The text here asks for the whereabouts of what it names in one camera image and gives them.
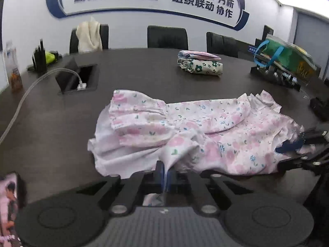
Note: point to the clear bottle with orange label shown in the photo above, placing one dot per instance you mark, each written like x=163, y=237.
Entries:
x=13, y=67

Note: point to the black table socket box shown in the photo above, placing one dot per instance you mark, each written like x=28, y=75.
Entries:
x=66, y=76

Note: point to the black office chair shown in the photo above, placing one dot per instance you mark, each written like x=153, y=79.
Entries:
x=167, y=38
x=222, y=45
x=267, y=32
x=105, y=38

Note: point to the black device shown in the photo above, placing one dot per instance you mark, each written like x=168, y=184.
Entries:
x=320, y=108

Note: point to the cream garment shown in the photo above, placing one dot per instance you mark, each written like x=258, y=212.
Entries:
x=88, y=36

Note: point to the yellow-green cloth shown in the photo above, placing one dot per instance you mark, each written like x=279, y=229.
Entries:
x=51, y=57

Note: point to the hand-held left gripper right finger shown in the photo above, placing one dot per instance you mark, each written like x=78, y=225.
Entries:
x=177, y=182

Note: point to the green floral folded cloth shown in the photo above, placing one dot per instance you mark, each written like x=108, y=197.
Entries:
x=203, y=67

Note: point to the pink floral dress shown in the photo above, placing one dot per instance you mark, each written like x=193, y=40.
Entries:
x=205, y=123

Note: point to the white charger plug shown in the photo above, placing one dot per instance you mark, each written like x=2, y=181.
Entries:
x=82, y=86

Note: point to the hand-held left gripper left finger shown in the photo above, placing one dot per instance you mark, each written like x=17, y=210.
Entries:
x=159, y=172

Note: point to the grey door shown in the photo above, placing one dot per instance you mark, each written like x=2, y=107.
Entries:
x=312, y=38

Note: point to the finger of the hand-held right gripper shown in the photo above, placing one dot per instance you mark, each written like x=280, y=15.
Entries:
x=290, y=146
x=295, y=163

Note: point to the pink striped folded cloth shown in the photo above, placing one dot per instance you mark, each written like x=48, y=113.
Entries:
x=199, y=55

